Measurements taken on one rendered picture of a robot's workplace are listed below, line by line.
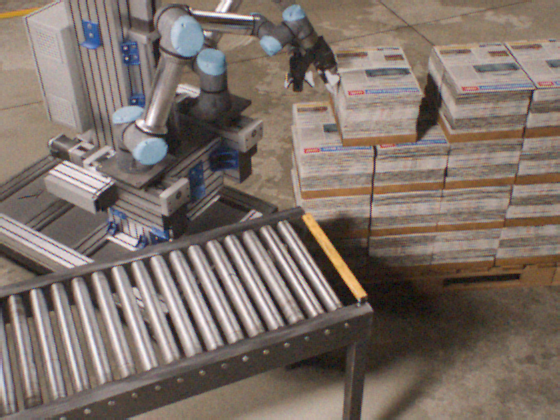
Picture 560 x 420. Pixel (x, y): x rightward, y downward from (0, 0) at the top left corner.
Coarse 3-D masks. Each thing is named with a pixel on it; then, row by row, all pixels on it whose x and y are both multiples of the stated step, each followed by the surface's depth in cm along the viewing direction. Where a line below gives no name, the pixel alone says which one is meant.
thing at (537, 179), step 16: (528, 176) 299; (544, 176) 299; (304, 192) 294; (320, 192) 295; (336, 192) 295; (352, 192) 296; (368, 192) 297; (384, 192) 298; (448, 224) 311; (464, 224) 312; (480, 224) 313; (496, 224) 313; (512, 224) 315; (528, 224) 315; (544, 224) 316; (304, 240) 310; (336, 272) 324; (352, 272) 325; (368, 272) 326; (384, 272) 327; (400, 272) 327
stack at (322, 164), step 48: (336, 144) 287; (432, 144) 285; (480, 144) 287; (528, 144) 289; (432, 192) 300; (480, 192) 302; (528, 192) 304; (336, 240) 313; (384, 240) 314; (432, 240) 317; (480, 240) 319; (528, 240) 322; (432, 288) 336; (480, 288) 338
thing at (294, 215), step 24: (264, 216) 258; (288, 216) 258; (192, 240) 249; (240, 240) 255; (96, 264) 240; (120, 264) 240; (168, 264) 248; (192, 264) 252; (0, 288) 233; (24, 288) 233; (48, 288) 235
